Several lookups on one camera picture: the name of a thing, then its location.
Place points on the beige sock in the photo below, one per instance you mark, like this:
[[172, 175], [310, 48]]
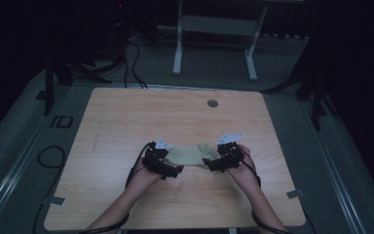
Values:
[[207, 147], [188, 156]]

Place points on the white desk frame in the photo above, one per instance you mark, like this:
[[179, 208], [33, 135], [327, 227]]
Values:
[[214, 25]]

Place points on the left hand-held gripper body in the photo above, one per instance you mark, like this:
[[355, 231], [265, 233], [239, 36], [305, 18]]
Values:
[[152, 161]]

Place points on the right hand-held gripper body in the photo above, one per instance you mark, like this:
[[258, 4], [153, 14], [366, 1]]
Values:
[[233, 157]]

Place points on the metal floor rail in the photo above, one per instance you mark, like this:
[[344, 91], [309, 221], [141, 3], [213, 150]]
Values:
[[334, 172], [16, 167]]

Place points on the black metal stand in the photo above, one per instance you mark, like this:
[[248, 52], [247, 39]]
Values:
[[49, 87], [316, 104]]

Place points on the grey table grommet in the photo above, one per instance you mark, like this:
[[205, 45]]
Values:
[[212, 103]]

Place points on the person's left hand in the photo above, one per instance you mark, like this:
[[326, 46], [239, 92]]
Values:
[[142, 182]]

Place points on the grey tape piece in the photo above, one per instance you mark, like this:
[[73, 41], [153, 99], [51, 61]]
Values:
[[58, 201], [295, 194]]

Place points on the person's right hand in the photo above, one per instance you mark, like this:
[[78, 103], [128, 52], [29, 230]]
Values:
[[246, 174]]

